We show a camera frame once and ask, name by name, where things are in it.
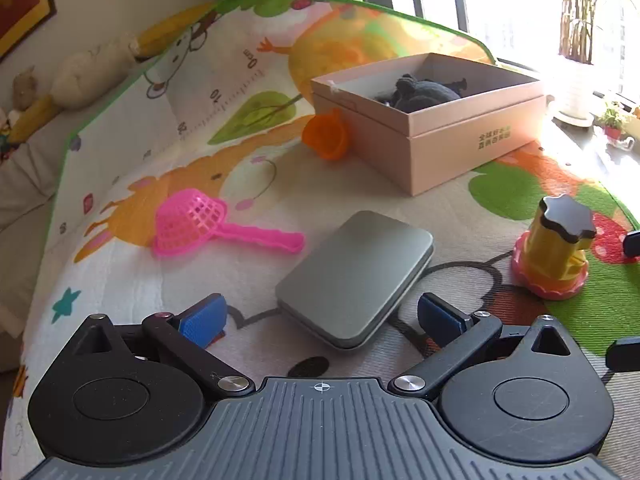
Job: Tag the pink and yellow toy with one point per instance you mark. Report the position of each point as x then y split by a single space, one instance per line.
550 255

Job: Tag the orange plastic cup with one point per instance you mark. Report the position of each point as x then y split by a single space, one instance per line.
327 135

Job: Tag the white ribbed plant pot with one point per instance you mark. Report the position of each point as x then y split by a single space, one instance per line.
575 100

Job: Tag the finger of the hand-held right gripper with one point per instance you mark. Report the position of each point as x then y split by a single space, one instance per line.
633 244
625 355

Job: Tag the red framed wall picture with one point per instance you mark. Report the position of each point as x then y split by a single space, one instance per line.
20 0

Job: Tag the cream plush toy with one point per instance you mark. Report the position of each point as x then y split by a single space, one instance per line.
85 77

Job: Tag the small white watering can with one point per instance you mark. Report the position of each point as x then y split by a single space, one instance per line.
624 143

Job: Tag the pink plastic strainer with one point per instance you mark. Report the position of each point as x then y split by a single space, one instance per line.
187 222

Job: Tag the tall bamboo plant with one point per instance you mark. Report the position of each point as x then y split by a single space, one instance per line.
580 10

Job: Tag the grey sofa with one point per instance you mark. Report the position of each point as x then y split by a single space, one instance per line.
25 195

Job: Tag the pink cardboard box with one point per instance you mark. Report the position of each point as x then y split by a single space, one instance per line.
450 145

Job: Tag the brown plush bear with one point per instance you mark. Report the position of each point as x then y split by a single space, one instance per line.
22 90

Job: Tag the yellow banana plush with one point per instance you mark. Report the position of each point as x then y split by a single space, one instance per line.
170 32
32 120

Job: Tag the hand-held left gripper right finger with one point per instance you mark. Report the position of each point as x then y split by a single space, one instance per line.
440 316

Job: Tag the small potted plant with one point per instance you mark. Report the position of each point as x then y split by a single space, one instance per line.
612 122

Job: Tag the colourful small plush toys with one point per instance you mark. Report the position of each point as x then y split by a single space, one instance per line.
5 135

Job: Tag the cartoon printed play mat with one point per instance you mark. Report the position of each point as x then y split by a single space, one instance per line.
150 160

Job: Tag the black plush doll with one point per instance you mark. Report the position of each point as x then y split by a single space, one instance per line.
420 95

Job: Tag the grey metal tin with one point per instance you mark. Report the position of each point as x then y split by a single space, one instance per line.
355 280

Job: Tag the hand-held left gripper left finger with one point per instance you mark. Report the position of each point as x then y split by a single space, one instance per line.
202 317

